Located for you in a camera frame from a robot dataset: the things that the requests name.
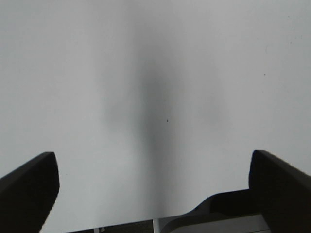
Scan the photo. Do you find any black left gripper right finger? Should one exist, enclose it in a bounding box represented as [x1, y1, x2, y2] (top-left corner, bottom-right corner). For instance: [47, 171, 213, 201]
[248, 150, 311, 233]

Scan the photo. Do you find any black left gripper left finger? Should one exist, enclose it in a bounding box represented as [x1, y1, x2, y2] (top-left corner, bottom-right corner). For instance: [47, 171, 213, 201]
[0, 152, 59, 233]

